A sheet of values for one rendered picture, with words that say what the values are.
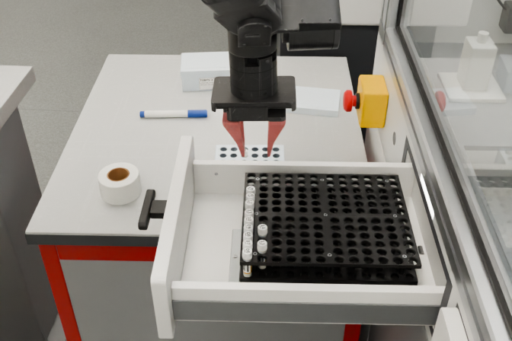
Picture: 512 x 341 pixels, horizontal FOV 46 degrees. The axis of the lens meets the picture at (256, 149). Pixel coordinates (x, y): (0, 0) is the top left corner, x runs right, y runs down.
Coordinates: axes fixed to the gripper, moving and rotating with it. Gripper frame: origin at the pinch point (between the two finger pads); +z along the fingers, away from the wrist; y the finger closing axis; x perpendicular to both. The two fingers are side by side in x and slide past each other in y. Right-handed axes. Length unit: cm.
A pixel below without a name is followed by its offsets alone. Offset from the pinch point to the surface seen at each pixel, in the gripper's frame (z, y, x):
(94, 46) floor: 93, -93, 222
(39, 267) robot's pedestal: 72, -61, 47
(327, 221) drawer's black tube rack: 8.3, 9.3, -5.1
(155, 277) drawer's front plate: 5.1, -11.1, -17.7
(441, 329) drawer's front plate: 7.8, 20.3, -22.6
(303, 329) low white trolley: 47.2, 7.4, 7.9
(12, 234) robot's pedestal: 53, -61, 40
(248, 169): 9.3, -1.7, 7.7
